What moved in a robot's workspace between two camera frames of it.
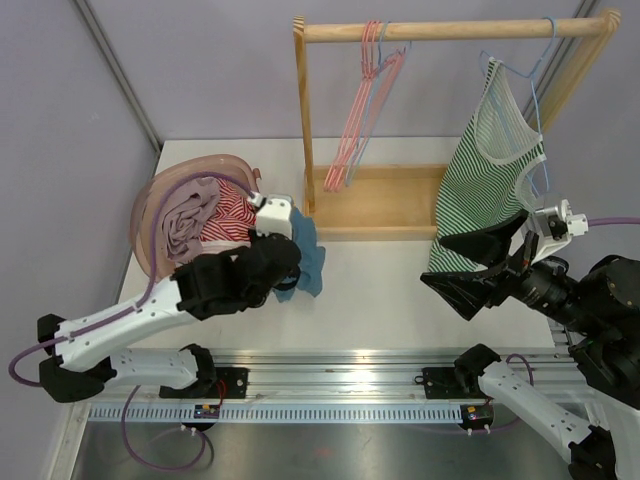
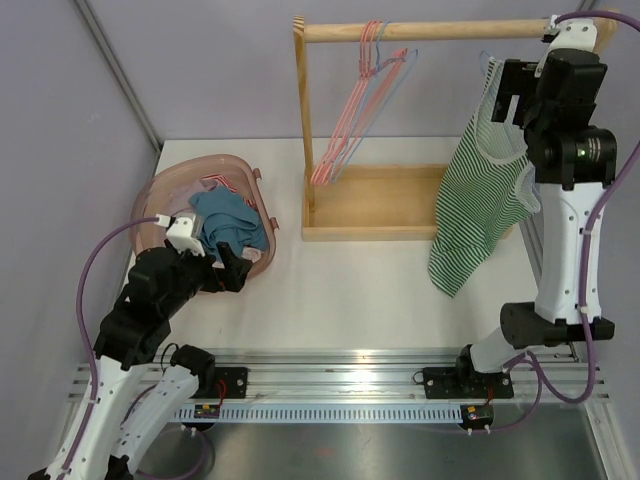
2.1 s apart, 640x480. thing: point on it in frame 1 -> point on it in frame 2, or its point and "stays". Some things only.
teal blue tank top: (312, 255) -> (227, 217)
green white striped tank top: (492, 171) stays
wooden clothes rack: (402, 201) stays
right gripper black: (468, 290) -> (518, 79)
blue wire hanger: (385, 74) -> (378, 60)
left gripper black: (293, 273) -> (232, 276)
